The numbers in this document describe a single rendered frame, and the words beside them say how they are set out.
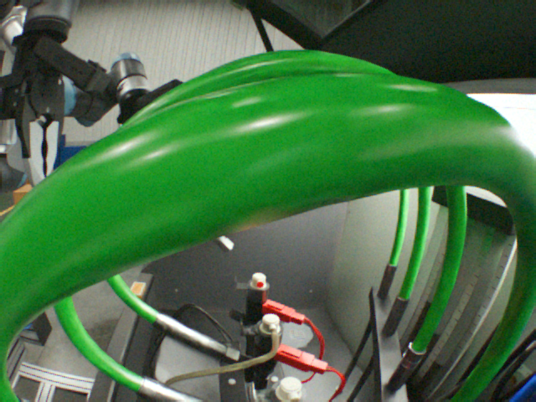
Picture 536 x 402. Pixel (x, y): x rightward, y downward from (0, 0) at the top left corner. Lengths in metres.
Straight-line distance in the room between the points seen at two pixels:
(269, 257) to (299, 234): 0.10
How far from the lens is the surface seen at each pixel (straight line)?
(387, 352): 0.33
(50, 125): 0.36
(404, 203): 0.36
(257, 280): 0.31
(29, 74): 0.35
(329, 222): 0.67
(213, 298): 0.72
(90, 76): 0.29
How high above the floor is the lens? 1.32
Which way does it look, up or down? 15 degrees down
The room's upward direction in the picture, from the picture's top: 6 degrees clockwise
